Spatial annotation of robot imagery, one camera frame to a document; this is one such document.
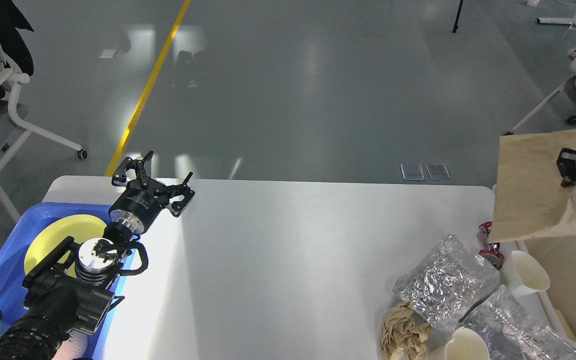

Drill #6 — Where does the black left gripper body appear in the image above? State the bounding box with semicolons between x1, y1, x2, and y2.
109;187;170;235

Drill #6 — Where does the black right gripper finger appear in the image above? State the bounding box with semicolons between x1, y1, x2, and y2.
556;147;576;188

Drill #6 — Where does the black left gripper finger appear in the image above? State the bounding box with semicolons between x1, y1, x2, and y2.
112;150;155;189
160;171;195;217

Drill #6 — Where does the brown paper bag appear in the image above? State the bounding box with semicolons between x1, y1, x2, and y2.
487;129;576;243

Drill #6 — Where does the yellow plate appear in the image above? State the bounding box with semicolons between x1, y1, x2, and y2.
23;214;106;275

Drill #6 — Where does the crushed red can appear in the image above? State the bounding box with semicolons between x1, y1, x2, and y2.
478;221;506;271

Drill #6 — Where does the pink mug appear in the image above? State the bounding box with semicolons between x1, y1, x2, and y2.
54;331;89;360

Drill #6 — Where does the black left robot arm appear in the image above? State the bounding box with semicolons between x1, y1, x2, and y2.
0;151;195;360

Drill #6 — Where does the right floor outlet plate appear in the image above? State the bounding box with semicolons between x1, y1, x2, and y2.
425;163;451;182

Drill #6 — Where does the floor outlet plate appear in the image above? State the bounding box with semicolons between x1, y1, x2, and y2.
425;163;451;182
400;163;426;182

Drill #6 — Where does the white office chair left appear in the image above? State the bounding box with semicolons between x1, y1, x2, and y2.
0;41;89;223

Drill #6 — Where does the blue plastic tray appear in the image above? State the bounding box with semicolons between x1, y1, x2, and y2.
0;201;136;360

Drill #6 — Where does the left floor outlet plate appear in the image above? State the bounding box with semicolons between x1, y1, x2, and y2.
400;163;426;182

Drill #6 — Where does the clear plastic bag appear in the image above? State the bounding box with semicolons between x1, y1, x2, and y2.
462;285;576;360

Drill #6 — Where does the crumpled aluminium foil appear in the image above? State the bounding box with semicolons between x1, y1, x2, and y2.
393;234;501;333

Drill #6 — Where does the black tripod leg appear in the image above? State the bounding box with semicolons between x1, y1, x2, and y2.
451;0;465;34

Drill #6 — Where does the crumpled brown paper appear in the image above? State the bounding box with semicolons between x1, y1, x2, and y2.
379;301;432;360

